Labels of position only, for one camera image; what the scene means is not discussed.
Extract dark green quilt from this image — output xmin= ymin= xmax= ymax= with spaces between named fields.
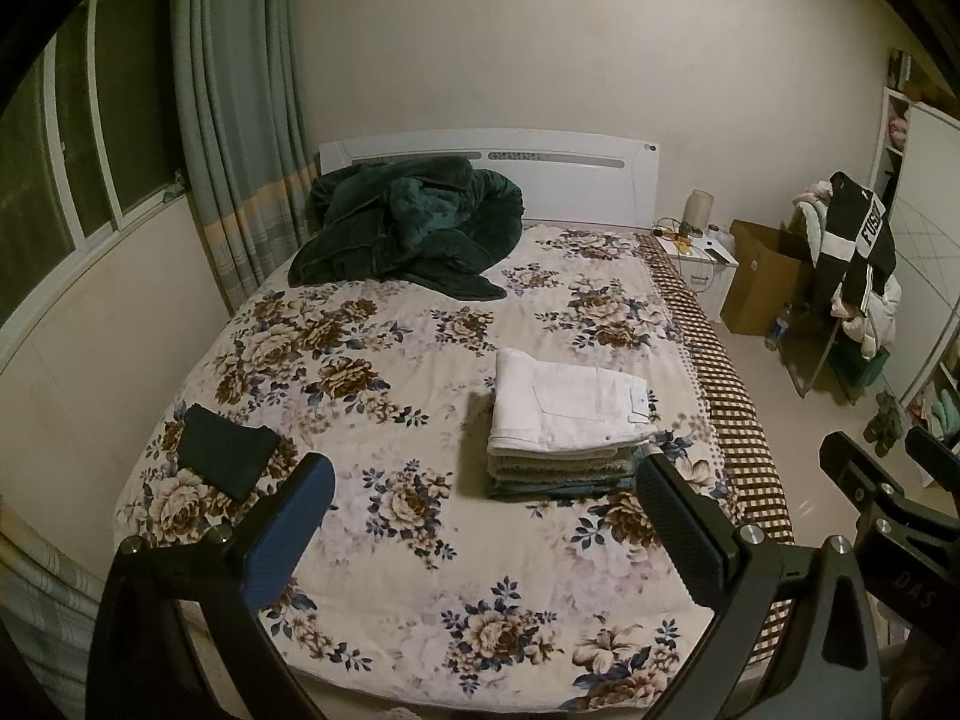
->
xmin=289 ymin=156 xmax=524 ymax=302

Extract folded grey fleece garment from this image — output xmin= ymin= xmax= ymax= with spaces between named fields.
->
xmin=487 ymin=451 xmax=637 ymax=482

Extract folded dark green cloth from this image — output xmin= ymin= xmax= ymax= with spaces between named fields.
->
xmin=178 ymin=403 xmax=283 ymax=505

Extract metal frame chair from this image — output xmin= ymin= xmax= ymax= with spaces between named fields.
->
xmin=780 ymin=292 xmax=893 ymax=400

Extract white pants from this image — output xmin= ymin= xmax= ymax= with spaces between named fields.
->
xmin=487 ymin=349 xmax=659 ymax=460

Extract brown cardboard box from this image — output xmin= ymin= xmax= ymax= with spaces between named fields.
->
xmin=720 ymin=220 xmax=817 ymax=337

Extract white framed window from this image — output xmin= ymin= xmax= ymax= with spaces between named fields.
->
xmin=0 ymin=0 xmax=187 ymax=331

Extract white bed headboard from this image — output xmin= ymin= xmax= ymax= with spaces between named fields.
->
xmin=319 ymin=129 xmax=662 ymax=230

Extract green storage box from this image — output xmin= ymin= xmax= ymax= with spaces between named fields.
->
xmin=851 ymin=349 xmax=893 ymax=392

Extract grey-green plush slippers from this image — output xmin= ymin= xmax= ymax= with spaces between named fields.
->
xmin=862 ymin=390 xmax=905 ymax=455

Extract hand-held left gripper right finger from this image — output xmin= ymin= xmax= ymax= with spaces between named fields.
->
xmin=635 ymin=453 xmax=883 ymax=720

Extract bed with floral sheet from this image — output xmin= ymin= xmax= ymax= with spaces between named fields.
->
xmin=112 ymin=223 xmax=740 ymax=713

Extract white puffy jacket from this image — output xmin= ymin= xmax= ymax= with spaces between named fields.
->
xmin=829 ymin=274 xmax=902 ymax=358

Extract brown checked bed sheet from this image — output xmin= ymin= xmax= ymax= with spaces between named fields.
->
xmin=637 ymin=232 xmax=796 ymax=668

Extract folded blue jeans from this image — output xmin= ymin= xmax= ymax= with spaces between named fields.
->
xmin=489 ymin=476 xmax=640 ymax=501

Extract white wardrobe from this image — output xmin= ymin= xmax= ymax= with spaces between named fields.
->
xmin=870 ymin=52 xmax=960 ymax=458

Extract pale fuzzy garment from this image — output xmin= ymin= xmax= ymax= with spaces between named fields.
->
xmin=791 ymin=180 xmax=835 ymax=250

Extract green striped curtain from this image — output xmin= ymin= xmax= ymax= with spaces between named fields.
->
xmin=0 ymin=532 xmax=107 ymax=695
xmin=171 ymin=0 xmax=320 ymax=316

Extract white nightstand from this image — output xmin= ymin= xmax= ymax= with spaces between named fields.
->
xmin=652 ymin=229 xmax=740 ymax=320

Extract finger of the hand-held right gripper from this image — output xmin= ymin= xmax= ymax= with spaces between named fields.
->
xmin=819 ymin=431 xmax=960 ymax=541
xmin=904 ymin=426 xmax=960 ymax=492

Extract black and white jacket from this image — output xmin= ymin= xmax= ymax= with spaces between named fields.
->
xmin=814 ymin=171 xmax=898 ymax=316

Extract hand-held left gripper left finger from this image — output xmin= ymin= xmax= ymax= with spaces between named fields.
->
xmin=86 ymin=452 xmax=336 ymax=720

